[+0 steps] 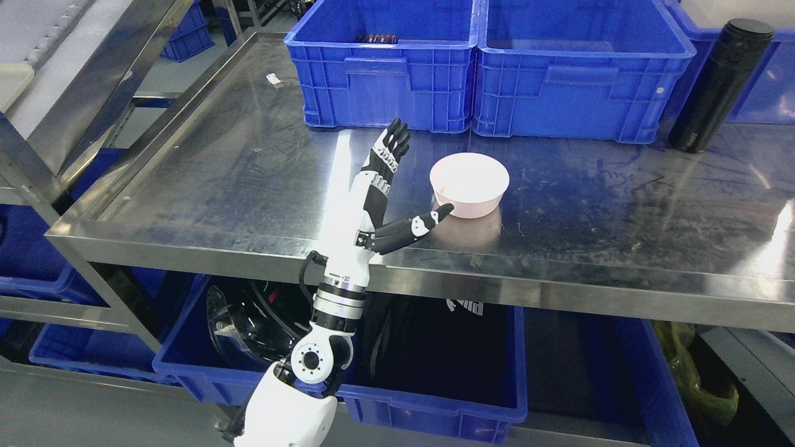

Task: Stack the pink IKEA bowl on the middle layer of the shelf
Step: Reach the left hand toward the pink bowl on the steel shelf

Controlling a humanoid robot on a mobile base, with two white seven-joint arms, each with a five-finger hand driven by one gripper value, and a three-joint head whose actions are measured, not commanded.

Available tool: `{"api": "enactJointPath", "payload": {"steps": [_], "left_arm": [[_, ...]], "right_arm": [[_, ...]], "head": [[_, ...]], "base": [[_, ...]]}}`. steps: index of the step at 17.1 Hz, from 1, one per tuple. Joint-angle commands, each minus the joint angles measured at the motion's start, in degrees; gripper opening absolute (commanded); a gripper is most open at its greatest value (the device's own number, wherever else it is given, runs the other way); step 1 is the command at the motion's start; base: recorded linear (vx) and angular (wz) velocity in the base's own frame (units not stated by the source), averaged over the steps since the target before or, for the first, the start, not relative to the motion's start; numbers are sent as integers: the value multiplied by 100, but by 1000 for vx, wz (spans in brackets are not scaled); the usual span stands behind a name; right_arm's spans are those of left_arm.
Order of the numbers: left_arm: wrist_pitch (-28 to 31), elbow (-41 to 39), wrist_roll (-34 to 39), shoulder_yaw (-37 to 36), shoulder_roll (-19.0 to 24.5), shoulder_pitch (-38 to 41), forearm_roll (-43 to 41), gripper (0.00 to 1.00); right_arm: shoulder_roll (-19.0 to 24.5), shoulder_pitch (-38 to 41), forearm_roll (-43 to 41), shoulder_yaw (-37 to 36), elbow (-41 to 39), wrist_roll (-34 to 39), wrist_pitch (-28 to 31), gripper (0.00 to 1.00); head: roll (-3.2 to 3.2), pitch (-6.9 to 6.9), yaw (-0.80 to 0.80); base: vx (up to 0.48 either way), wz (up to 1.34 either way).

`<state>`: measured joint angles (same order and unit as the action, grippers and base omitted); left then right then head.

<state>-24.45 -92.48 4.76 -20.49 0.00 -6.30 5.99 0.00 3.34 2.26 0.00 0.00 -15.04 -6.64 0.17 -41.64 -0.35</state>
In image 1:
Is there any blue crate far right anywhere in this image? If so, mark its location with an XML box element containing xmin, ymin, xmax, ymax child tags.
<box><xmin>662</xmin><ymin>1</ymin><xmax>794</xmax><ymax>125</ymax></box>

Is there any steel shelf rack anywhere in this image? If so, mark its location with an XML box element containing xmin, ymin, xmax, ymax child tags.
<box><xmin>2</xmin><ymin>1</ymin><xmax>191</xmax><ymax>349</ymax></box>

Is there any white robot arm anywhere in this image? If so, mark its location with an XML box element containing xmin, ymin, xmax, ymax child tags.
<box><xmin>232</xmin><ymin>278</ymin><xmax>367</xmax><ymax>446</ymax></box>

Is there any black thermos bottle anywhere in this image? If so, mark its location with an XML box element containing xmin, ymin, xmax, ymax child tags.
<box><xmin>668</xmin><ymin>18</ymin><xmax>775</xmax><ymax>153</ymax></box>

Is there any blue crate on table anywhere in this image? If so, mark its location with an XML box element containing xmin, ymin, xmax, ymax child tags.
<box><xmin>472</xmin><ymin>1</ymin><xmax>696</xmax><ymax>144</ymax></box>
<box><xmin>284</xmin><ymin>1</ymin><xmax>480</xmax><ymax>135</ymax></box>

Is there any blue crate on table left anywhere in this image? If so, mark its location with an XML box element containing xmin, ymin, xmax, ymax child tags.
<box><xmin>284</xmin><ymin>1</ymin><xmax>480</xmax><ymax>135</ymax></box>

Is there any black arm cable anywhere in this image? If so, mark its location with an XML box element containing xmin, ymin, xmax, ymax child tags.
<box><xmin>298</xmin><ymin>251</ymin><xmax>326</xmax><ymax>309</ymax></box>

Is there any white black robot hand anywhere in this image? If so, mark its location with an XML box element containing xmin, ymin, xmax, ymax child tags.
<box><xmin>319</xmin><ymin>118</ymin><xmax>455</xmax><ymax>297</ymax></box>

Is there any black bag with logo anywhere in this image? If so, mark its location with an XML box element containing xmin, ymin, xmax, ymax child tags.
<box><xmin>350</xmin><ymin>292</ymin><xmax>513</xmax><ymax>405</ymax></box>

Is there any black helmet in plastic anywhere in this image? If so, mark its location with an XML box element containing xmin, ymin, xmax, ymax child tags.
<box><xmin>204</xmin><ymin>276</ymin><xmax>311</xmax><ymax>373</ymax></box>

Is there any pink plastic bowl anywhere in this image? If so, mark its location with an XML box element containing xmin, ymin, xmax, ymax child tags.
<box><xmin>429</xmin><ymin>152</ymin><xmax>509</xmax><ymax>220</ymax></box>

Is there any blue bin with black bag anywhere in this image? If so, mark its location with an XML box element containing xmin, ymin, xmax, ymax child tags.
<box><xmin>152</xmin><ymin>276</ymin><xmax>528</xmax><ymax>443</ymax></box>

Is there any steel table cart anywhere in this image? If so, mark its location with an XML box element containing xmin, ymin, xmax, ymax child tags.
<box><xmin>47</xmin><ymin>33</ymin><xmax>794</xmax><ymax>333</ymax></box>

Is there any blue crate on table right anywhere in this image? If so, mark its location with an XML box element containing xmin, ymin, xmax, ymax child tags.
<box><xmin>472</xmin><ymin>1</ymin><xmax>696</xmax><ymax>144</ymax></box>

